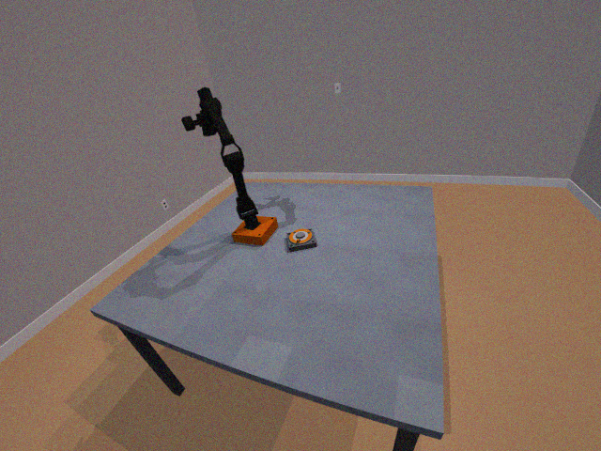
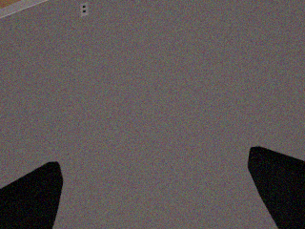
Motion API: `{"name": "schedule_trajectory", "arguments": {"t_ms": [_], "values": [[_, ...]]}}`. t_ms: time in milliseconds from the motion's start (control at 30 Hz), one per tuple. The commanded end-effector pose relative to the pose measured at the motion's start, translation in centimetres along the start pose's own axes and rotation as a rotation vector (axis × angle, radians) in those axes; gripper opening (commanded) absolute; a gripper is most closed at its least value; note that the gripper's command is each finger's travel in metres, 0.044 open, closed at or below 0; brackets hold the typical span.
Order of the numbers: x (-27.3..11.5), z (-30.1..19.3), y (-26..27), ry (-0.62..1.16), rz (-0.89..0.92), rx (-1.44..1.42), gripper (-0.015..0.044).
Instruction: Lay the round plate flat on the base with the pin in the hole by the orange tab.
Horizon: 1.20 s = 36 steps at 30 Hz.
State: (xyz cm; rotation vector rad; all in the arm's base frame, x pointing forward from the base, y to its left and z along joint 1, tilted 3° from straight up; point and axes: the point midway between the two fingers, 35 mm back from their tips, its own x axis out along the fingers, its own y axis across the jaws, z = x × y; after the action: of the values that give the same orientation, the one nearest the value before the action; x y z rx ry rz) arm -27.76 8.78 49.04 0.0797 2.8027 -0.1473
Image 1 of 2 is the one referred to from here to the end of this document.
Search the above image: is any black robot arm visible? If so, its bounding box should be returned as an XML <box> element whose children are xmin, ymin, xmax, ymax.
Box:
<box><xmin>197</xmin><ymin>87</ymin><xmax>261</xmax><ymax>230</ymax></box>

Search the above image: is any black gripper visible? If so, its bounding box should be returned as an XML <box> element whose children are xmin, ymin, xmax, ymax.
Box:
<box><xmin>181</xmin><ymin>110</ymin><xmax>213</xmax><ymax>131</ymax></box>

